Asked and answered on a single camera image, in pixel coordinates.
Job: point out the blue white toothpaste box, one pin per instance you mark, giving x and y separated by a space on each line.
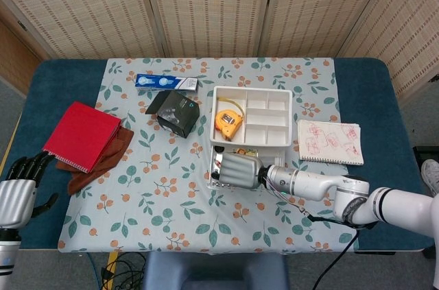
164 82

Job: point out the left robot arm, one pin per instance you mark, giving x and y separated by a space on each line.
7 262

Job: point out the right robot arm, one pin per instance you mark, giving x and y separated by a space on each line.
343 189

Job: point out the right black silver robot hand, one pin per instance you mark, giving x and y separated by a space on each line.
240 171

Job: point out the blue padded chair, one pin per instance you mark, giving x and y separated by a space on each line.
212 271

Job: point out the row of silver metal beads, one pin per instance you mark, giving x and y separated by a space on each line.
221 184

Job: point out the black cube cardboard box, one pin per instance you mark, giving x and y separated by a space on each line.
178 115

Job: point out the wooden door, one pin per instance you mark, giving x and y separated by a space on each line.
15 60

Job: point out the white shoe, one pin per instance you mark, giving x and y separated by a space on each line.
431 175

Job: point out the red spiral notebook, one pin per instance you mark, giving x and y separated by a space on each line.
80 134

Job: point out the sketch pad with red drawings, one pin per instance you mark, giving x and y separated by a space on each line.
329 142

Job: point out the yellow tape measure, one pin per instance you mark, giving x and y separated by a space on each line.
228 122

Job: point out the yellow red small packet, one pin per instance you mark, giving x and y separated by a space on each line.
245 151

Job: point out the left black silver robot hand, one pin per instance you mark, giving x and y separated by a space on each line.
15 197

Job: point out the black round cap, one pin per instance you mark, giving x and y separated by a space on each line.
218 148

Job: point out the woven folding screen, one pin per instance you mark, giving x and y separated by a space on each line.
212 5

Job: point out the floral fruit print tablecloth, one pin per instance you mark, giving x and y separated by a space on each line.
171 207

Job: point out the white drawer organizer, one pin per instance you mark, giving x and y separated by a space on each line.
267 115

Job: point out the black floor stand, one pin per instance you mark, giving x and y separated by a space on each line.
427 153

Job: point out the brown cloth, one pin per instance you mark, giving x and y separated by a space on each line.
113 158

